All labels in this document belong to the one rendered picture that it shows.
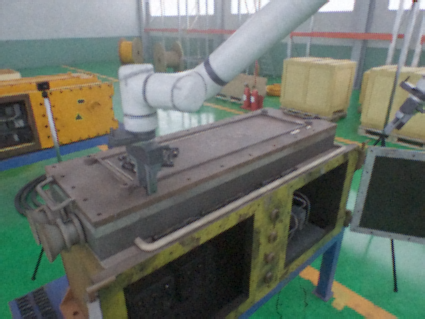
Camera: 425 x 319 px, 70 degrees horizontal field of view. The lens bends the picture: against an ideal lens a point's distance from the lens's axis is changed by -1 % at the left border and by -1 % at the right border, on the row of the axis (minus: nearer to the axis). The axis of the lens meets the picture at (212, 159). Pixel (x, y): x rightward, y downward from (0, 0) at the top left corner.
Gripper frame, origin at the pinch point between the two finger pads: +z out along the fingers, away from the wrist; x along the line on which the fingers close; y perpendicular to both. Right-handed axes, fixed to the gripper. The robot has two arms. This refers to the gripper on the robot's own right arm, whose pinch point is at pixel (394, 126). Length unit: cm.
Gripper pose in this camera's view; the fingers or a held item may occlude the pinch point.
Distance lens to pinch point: 149.9
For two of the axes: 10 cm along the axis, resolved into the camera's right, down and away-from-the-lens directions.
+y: 5.9, 6.5, -4.8
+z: -3.5, 7.4, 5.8
